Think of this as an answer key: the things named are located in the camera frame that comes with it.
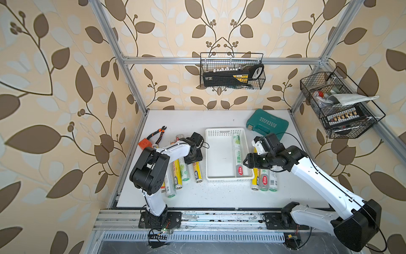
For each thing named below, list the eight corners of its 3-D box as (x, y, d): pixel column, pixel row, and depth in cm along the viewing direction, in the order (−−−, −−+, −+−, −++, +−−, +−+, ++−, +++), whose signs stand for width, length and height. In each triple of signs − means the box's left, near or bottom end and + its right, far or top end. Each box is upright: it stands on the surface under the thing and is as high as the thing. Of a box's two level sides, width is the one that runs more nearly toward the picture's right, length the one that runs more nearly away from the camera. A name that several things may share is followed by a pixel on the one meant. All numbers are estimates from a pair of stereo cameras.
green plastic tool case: (245, 127, 111) (246, 123, 108) (256, 110, 121) (258, 107, 118) (279, 144, 102) (282, 140, 99) (289, 125, 112) (291, 121, 109)
